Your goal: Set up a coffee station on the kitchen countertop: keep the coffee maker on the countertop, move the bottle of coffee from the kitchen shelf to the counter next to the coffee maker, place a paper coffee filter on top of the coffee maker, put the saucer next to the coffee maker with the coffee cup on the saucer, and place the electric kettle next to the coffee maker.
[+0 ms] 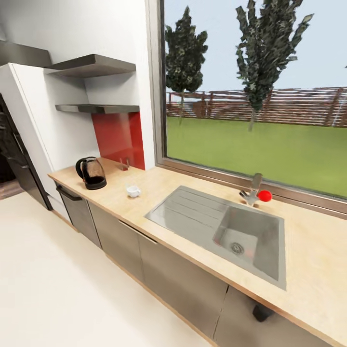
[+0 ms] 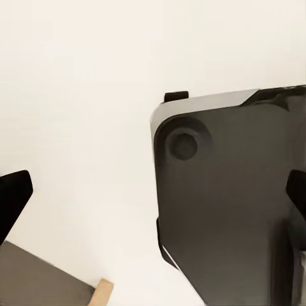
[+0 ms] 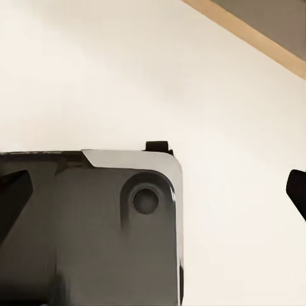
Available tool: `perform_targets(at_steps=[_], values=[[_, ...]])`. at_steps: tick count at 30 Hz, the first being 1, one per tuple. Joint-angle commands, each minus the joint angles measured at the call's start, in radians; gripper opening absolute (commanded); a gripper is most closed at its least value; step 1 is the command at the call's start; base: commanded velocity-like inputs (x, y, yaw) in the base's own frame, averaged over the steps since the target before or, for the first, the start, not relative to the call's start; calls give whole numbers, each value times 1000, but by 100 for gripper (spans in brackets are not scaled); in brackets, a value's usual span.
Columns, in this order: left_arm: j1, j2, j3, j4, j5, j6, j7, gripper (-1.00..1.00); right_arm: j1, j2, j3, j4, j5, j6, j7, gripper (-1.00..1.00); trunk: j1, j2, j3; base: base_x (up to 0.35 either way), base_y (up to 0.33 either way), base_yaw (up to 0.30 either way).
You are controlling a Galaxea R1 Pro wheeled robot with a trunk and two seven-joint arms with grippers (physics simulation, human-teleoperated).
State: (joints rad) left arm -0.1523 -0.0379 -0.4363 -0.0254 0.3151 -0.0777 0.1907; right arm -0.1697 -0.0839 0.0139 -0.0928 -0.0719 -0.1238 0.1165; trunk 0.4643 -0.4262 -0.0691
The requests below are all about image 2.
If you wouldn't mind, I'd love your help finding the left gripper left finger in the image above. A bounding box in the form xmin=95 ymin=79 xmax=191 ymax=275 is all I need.
xmin=0 ymin=170 xmax=33 ymax=246

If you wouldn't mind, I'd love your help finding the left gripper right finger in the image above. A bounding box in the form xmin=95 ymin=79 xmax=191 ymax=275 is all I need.
xmin=286 ymin=170 xmax=306 ymax=221

